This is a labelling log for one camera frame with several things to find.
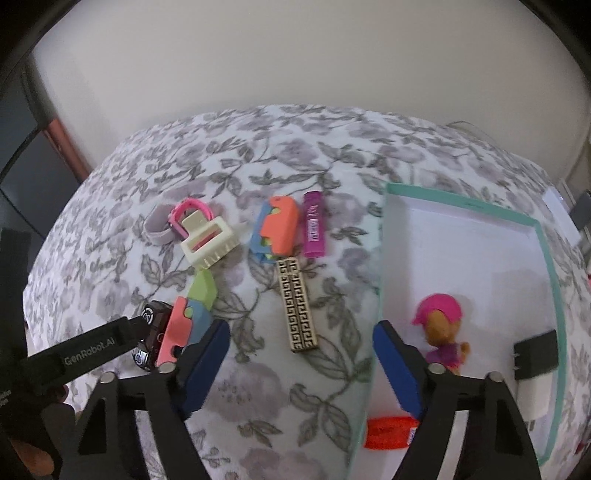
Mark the black power adapter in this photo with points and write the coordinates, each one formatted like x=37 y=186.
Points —
x=582 y=207

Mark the white watch band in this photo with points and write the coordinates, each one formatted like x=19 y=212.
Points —
x=157 y=230

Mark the gold patterned lighter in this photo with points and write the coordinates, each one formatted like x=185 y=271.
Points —
x=298 y=304

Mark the magenta lighter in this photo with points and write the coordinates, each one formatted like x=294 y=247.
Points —
x=314 y=226

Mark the grey floral blanket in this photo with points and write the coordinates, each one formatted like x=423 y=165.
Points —
x=295 y=152

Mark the pink green blue fidget toy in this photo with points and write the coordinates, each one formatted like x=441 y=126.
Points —
x=178 y=327

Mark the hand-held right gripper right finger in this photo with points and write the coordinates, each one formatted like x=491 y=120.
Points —
x=397 y=374

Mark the black charger plug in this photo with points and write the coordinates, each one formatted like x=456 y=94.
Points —
x=538 y=355

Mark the cream hair claw clip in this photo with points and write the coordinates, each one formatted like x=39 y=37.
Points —
x=194 y=221

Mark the black toy car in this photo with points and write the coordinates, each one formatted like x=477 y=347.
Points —
x=144 y=355

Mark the orange blue fidget toy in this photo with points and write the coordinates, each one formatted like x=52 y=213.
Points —
x=281 y=226

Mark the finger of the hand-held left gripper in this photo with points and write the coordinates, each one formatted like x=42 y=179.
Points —
x=138 y=325

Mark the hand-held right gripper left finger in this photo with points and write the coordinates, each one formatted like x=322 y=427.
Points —
x=203 y=364

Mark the red white small bottle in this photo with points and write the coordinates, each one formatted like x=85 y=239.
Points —
x=388 y=431

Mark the white charger plug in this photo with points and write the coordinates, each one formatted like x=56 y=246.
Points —
x=535 y=397

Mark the pink-hat puppy toy figure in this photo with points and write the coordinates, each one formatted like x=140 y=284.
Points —
x=438 y=314

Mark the teal-edged white box lid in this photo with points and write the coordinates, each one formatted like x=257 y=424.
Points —
x=461 y=249

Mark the dark cabinet with copper trim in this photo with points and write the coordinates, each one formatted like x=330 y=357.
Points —
x=27 y=175

